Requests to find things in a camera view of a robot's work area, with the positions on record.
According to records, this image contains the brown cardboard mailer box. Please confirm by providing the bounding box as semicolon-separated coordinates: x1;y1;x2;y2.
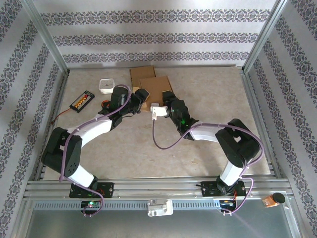
129;65;157;94
138;76;174;107

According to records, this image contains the white square container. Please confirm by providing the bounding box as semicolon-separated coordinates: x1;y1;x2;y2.
98;78;116;95

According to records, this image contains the black board with orange connectors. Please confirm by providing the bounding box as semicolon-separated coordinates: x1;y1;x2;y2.
69;90;96;114

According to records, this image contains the circuit board with green light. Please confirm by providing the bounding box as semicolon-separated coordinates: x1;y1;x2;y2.
81;200;102;209

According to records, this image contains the grey metal panel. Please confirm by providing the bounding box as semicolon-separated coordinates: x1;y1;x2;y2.
14;198;304;238

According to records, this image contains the orange black device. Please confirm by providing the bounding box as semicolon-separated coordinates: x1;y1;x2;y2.
262;192;286;208

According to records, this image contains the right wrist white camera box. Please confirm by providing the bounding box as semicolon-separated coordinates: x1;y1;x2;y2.
150;103;169;121

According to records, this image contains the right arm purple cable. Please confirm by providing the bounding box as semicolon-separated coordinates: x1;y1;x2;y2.
152;119;264;216

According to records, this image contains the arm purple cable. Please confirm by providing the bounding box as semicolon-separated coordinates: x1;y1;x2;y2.
152;119;264;216
58;84;133;218

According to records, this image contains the aluminium frame rail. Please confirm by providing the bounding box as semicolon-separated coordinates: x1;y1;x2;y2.
240;70;284;179
66;63;245;72
34;71;71;181

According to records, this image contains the red black wire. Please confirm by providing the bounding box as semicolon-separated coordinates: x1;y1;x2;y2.
51;108;73;124

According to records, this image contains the wide aluminium mounting rail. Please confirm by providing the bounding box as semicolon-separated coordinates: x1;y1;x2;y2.
23;177;294;201

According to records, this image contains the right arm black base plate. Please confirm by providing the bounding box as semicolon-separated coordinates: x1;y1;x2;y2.
202;180;246;198

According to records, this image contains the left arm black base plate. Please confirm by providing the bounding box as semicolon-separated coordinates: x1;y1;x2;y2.
69;182;115;199

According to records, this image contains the white plastic bracket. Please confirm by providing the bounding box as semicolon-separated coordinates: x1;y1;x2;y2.
147;198;173;218

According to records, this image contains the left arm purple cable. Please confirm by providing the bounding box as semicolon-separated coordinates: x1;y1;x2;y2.
58;84;133;218

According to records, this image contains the circuit board with wires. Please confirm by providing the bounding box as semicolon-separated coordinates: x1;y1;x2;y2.
219;199;236;208

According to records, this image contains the aluminium frame post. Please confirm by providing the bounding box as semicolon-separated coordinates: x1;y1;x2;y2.
19;0;71;75
242;0;292;74

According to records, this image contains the grey slotted cable duct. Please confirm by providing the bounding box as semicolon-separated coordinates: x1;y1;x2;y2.
33;200;222;211

